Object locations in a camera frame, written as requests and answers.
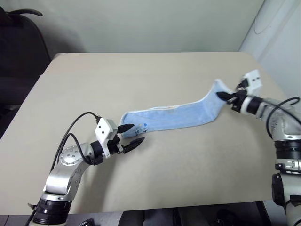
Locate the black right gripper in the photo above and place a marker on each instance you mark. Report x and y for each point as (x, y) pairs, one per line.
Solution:
(239, 100)

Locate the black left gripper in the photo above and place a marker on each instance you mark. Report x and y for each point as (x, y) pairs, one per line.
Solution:
(114, 144)

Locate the light blue towel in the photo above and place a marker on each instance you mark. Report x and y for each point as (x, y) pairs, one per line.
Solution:
(174, 117)

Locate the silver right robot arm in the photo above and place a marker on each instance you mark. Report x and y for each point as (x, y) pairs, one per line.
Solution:
(285, 131)

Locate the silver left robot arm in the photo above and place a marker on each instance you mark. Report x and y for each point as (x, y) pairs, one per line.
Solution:
(68, 169)

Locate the black office chair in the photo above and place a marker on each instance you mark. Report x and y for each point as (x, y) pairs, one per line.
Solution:
(18, 51)

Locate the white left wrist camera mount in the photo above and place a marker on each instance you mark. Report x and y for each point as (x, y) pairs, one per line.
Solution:
(102, 129)

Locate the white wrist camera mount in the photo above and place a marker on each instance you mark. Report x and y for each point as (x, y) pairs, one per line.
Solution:
(254, 80)
(102, 129)

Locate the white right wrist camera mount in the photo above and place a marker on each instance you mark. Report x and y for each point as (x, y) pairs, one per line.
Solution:
(254, 80)

